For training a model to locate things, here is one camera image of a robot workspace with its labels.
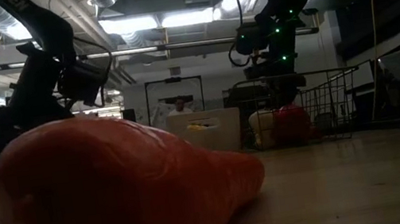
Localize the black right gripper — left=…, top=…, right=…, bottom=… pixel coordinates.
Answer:
left=245, top=10, right=320, bottom=114

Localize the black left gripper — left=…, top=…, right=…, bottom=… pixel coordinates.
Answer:
left=0, top=36, right=82, bottom=168

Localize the large red bell pepper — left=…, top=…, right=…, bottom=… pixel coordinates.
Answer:
left=268, top=99, right=316, bottom=149

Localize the white garlic bulb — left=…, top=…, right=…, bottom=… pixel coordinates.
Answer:
left=246, top=107, right=284, bottom=152

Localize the yellow lemon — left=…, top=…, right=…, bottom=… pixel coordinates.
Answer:
left=184, top=120, right=211, bottom=134

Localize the orange carrot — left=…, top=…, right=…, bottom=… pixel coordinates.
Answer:
left=0, top=87, right=275, bottom=224

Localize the person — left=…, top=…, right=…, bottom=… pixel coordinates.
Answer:
left=163, top=93, right=196, bottom=118

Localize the small black box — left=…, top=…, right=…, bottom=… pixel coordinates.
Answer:
left=121, top=106, right=138, bottom=128

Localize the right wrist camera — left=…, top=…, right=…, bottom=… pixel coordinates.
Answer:
left=230, top=21, right=272, bottom=58

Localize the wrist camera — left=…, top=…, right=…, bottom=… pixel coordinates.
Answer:
left=230, top=21, right=272, bottom=58
left=53, top=56, right=114, bottom=113

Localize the metal wire basket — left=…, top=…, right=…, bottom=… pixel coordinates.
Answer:
left=226, top=61, right=371, bottom=158

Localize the yellow hanging cable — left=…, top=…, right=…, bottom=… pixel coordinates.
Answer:
left=353, top=0, right=399, bottom=122

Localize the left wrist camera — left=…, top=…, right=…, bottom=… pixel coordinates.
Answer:
left=53, top=56, right=114, bottom=113

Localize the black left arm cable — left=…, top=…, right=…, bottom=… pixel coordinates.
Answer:
left=70, top=29, right=122, bottom=111

